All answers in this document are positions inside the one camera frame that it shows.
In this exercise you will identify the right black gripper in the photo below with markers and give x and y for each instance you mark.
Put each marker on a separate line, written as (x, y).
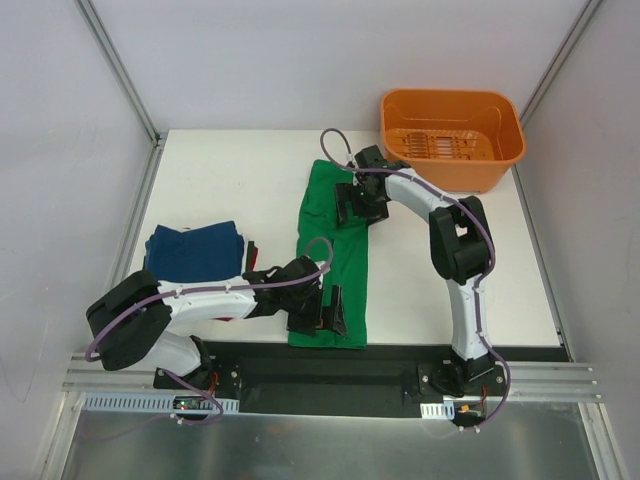
(360, 203)

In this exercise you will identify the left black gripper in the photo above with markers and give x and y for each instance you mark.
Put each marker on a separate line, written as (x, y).
(310, 312)

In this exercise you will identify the bright green t-shirt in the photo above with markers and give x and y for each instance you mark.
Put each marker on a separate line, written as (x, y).
(349, 269)

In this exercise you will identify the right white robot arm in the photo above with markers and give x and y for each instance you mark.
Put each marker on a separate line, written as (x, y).
(461, 250)

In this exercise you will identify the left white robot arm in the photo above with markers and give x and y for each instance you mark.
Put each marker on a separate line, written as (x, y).
(133, 322)

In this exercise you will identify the folded red t-shirt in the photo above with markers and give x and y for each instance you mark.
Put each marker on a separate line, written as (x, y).
(234, 255)

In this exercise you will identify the folded dark green t-shirt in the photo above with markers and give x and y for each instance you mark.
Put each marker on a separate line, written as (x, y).
(251, 256)

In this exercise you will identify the orange plastic basket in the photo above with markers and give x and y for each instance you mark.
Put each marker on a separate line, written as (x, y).
(459, 140)

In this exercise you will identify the folded blue t-shirt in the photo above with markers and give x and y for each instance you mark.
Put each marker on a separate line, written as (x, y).
(166, 253)

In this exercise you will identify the left green circuit board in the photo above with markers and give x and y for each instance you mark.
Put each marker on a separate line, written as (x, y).
(187, 403)

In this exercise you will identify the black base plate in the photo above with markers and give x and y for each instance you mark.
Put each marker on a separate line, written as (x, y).
(388, 381)

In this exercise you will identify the right white cable duct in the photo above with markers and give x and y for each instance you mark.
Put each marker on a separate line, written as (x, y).
(438, 411)

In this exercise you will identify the white cable duct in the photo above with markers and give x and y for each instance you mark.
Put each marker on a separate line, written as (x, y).
(438, 411)
(151, 403)

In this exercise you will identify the front aluminium rail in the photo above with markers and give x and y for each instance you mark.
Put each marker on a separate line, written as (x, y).
(537, 374)

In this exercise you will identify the left white cable duct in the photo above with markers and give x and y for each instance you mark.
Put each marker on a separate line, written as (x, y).
(151, 403)

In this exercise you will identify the left aluminium frame post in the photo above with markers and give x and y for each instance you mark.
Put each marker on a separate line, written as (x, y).
(98, 30)

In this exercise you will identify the aluminium frame post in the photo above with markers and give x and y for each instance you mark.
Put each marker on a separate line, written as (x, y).
(98, 30)
(577, 29)

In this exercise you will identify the right aluminium frame post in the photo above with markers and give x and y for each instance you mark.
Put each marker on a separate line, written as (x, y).
(577, 29)

